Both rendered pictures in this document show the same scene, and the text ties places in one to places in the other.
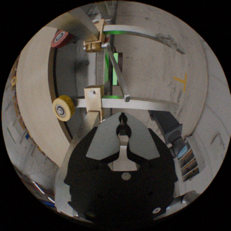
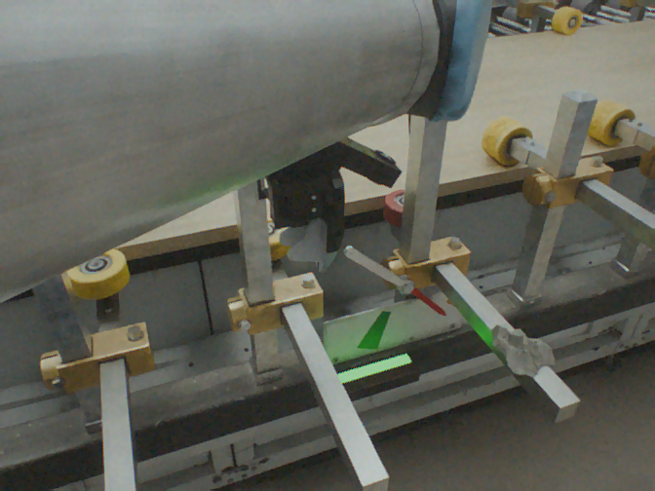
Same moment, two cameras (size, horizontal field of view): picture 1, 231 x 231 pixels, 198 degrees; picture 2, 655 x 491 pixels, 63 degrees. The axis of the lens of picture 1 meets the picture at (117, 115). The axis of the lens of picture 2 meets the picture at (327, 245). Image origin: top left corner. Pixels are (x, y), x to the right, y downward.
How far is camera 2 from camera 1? 0.64 m
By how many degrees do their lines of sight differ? 70
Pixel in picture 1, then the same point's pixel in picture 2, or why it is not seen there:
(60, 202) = not seen: hidden behind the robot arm
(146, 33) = (482, 315)
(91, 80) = not seen: hidden behind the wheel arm
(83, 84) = (283, 337)
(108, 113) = (215, 397)
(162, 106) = (345, 414)
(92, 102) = (288, 287)
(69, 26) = (408, 196)
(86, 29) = (412, 222)
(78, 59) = (356, 305)
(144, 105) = (321, 371)
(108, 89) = (296, 375)
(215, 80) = not seen: outside the picture
